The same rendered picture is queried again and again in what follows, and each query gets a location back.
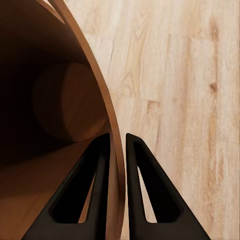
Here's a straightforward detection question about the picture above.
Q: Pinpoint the trash can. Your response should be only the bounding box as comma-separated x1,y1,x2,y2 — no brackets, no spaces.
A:
0,0,126,240

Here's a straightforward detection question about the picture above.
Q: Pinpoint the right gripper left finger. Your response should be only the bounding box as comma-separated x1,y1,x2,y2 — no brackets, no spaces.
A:
21,133,111,240

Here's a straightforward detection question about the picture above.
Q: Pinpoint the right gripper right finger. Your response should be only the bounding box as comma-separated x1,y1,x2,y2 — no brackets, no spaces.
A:
125,133,211,240

